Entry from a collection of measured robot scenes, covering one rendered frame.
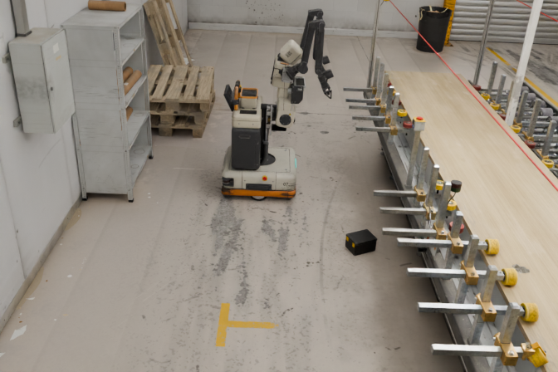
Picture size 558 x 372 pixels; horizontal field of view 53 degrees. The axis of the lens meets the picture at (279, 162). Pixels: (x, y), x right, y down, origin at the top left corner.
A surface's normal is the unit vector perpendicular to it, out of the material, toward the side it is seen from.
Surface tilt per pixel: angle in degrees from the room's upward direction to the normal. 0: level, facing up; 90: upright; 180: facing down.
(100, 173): 90
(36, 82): 90
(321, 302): 0
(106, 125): 90
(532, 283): 0
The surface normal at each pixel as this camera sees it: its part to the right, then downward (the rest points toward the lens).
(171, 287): 0.04, -0.89
